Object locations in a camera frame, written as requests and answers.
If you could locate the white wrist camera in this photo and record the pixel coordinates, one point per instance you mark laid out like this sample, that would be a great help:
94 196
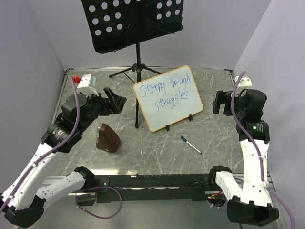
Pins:
245 83
86 84

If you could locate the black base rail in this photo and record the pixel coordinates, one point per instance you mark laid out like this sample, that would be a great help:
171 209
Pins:
159 187

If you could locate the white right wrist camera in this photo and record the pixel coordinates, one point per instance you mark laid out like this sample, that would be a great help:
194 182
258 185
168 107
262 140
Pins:
245 83

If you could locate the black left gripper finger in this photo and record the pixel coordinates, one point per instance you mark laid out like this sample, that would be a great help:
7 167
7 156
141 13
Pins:
114 100
116 108

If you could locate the yellow framed whiteboard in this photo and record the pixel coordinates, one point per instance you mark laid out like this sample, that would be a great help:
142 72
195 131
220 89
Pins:
168 98

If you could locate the brown wooden eraser block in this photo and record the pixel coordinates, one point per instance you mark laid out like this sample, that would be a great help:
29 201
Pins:
107 139

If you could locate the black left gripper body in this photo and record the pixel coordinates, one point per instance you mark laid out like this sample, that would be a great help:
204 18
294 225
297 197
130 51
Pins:
96 106

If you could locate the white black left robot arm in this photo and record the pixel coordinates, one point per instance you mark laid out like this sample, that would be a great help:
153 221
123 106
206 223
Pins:
25 201

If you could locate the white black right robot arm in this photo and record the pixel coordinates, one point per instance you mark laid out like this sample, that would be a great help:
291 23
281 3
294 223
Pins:
250 203

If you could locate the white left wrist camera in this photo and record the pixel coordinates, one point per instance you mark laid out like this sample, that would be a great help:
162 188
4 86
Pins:
86 84

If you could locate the black music stand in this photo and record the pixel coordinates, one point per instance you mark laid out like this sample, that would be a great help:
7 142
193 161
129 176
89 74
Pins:
117 24

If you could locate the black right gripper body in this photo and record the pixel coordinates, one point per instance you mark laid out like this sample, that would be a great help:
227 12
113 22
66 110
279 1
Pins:
240 111

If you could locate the white whiteboard marker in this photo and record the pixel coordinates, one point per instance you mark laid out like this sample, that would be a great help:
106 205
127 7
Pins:
197 150

